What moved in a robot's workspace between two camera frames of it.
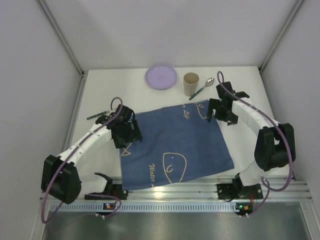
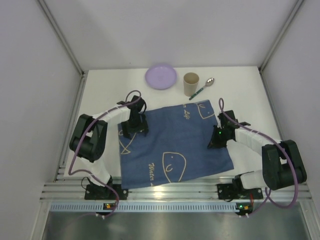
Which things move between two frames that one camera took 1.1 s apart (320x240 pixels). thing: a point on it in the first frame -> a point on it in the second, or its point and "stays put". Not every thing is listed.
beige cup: x=190 y=83 stays put
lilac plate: x=161 y=76 stays put
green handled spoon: x=209 y=82 stays put
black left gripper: x=128 y=137 -> x=135 y=128
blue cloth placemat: x=179 y=144 stays put
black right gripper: x=220 y=110 -> x=216 y=141
